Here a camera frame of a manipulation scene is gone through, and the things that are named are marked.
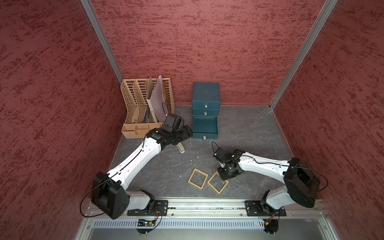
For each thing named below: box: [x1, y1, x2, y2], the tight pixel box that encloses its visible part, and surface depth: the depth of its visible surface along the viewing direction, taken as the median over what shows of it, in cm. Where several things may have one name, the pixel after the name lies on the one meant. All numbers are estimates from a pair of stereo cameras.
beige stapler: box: [176, 142, 185, 154], surface depth 96 cm
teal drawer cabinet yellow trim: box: [192, 82, 221, 140], surface depth 108 cm
